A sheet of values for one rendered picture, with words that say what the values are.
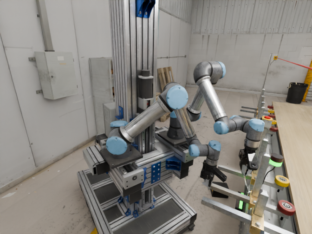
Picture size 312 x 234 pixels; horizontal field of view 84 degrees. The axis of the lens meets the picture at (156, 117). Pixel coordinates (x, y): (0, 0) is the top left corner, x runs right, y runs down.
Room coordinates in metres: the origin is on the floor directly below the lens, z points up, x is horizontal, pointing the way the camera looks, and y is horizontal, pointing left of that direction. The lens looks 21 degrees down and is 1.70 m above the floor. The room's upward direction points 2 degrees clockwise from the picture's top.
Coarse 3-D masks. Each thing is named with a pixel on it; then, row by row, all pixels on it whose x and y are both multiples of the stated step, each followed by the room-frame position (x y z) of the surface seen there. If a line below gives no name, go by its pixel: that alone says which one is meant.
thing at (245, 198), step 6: (216, 186) 0.92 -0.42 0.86; (222, 192) 0.89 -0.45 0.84; (228, 192) 0.87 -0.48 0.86; (234, 192) 0.87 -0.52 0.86; (240, 198) 0.83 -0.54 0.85; (246, 198) 0.82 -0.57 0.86; (270, 210) 0.75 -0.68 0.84; (276, 210) 0.74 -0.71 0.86; (282, 216) 0.72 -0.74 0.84; (288, 216) 0.71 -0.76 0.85
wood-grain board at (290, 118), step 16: (288, 112) 2.40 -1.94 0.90; (304, 112) 2.42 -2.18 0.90; (288, 128) 1.83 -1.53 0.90; (304, 128) 1.84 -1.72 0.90; (288, 144) 1.45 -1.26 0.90; (304, 144) 1.45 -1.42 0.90; (288, 160) 1.19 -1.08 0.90; (304, 160) 1.19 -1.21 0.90; (288, 176) 0.99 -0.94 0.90; (304, 176) 0.99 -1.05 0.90; (304, 192) 0.84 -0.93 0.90; (304, 208) 0.72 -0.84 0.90; (304, 224) 0.63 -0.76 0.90
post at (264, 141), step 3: (264, 138) 1.06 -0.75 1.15; (261, 141) 1.09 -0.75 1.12; (264, 141) 1.05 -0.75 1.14; (267, 141) 1.04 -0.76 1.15; (261, 144) 1.06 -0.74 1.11; (264, 144) 1.05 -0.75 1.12; (261, 147) 1.05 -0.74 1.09; (264, 147) 1.05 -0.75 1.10; (261, 150) 1.05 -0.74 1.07; (264, 150) 1.04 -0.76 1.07; (258, 153) 1.08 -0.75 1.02; (261, 153) 1.05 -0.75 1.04; (258, 156) 1.06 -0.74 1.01; (261, 156) 1.05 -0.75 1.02; (258, 159) 1.05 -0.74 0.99; (258, 162) 1.05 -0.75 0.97; (258, 165) 1.05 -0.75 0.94; (255, 171) 1.05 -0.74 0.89; (249, 186) 1.06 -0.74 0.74; (252, 186) 1.05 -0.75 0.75; (252, 189) 1.05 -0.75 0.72
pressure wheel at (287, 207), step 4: (280, 200) 0.77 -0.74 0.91; (284, 200) 0.77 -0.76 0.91; (280, 204) 0.74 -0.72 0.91; (284, 204) 0.74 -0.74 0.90; (288, 204) 0.74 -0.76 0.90; (280, 208) 0.72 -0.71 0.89; (284, 208) 0.71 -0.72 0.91; (288, 208) 0.72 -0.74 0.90; (292, 208) 0.71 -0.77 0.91; (284, 212) 0.71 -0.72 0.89; (288, 212) 0.70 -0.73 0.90; (292, 212) 0.70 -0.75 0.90
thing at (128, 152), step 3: (129, 147) 1.01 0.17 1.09; (126, 150) 0.97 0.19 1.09; (129, 150) 0.99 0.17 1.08; (123, 153) 0.96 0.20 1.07; (126, 153) 0.97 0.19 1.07; (129, 153) 0.98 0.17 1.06; (111, 156) 0.96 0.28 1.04; (114, 156) 0.95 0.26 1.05; (117, 156) 0.94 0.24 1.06; (120, 156) 0.95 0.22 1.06; (123, 156) 0.95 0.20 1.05; (126, 156) 0.96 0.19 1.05
